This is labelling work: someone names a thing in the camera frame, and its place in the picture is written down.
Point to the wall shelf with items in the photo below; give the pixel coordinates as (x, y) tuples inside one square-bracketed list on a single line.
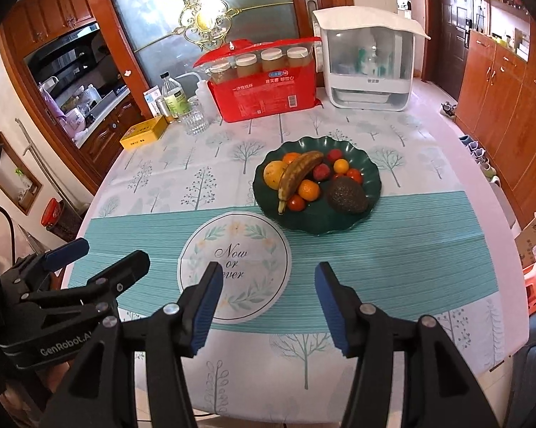
[(504, 18)]

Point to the white squeeze bottle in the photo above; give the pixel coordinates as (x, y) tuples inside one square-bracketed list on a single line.
[(203, 96)]

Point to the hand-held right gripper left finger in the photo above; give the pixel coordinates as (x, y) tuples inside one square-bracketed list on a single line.
[(203, 316)]

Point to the small white blue box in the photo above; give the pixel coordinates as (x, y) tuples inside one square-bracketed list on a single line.
[(152, 98)]

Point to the small metal can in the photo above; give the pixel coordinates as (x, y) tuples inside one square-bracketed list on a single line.
[(163, 109)]

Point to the row of shoes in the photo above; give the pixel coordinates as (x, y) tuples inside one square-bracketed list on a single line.
[(477, 151)]

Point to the frosted glass door gold ornament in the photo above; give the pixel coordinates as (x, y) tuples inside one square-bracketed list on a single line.
[(161, 18)]

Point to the red plastic container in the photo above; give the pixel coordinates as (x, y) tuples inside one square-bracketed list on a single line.
[(51, 214)]

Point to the blue chair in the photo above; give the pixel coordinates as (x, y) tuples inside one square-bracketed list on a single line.
[(535, 379)]

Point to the dark green scalloped plate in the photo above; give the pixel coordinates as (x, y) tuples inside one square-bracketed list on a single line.
[(312, 222)]

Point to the round yellow fruit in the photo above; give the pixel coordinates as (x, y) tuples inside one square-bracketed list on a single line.
[(272, 174)]

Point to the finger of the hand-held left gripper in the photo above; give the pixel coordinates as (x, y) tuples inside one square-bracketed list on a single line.
[(129, 267), (67, 252)]

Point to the large mandarin orange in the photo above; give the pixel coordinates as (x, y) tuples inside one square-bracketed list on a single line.
[(290, 158)]

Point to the red paper cup package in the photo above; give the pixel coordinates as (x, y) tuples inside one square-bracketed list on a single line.
[(259, 98)]

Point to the white bottle sterilizer cabinet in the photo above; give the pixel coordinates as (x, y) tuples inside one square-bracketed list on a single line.
[(361, 18)]

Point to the red cherry tomato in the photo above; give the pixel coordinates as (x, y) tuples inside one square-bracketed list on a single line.
[(296, 203), (355, 175)]

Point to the cardboard box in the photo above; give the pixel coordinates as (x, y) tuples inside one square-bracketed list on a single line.
[(535, 240)]

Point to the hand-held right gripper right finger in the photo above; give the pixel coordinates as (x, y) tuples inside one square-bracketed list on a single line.
[(334, 316)]

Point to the wooden kitchen wall cabinet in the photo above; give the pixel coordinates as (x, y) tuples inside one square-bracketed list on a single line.
[(49, 13)]

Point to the wooden floor cabinets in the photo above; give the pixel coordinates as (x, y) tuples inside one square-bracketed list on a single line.
[(508, 111)]

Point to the browned banana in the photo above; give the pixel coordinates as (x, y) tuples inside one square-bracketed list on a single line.
[(297, 176)]

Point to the clear bottle green label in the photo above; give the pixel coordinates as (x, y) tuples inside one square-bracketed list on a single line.
[(175, 100)]

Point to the clear glass tumbler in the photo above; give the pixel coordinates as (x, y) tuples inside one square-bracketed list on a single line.
[(195, 121)]

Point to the small mandarin orange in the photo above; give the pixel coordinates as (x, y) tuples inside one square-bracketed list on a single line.
[(310, 190)]

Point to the dark entrance door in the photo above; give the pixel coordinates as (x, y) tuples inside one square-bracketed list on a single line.
[(450, 22)]

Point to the dark avocado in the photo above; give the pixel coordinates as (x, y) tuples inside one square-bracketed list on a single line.
[(348, 195)]

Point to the yellow flat box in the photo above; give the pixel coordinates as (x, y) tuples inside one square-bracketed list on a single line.
[(144, 132)]

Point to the small yellow kumquat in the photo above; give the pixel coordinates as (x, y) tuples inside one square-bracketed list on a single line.
[(340, 166)]

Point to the tree print tablecloth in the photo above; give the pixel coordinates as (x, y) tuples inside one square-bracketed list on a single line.
[(406, 142)]

